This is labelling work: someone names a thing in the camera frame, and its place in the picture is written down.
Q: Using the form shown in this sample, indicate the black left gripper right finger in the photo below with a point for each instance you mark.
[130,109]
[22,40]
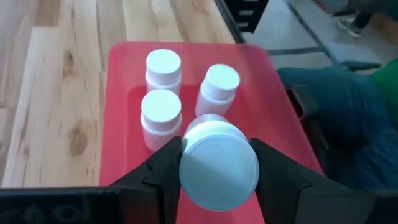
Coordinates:
[286,189]

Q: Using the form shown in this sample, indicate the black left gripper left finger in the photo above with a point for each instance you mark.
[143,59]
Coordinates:
[155,186]

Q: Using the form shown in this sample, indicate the black metal frame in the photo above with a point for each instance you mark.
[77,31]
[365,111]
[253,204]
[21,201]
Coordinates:
[245,15]

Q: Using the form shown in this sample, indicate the translucent red plastic basket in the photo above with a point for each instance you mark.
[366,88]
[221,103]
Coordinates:
[270,102]

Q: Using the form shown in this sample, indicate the person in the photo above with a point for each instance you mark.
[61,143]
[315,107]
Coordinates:
[351,25]
[351,124]

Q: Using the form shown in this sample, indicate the white pill bottle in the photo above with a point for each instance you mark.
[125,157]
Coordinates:
[160,116]
[219,165]
[163,68]
[217,90]

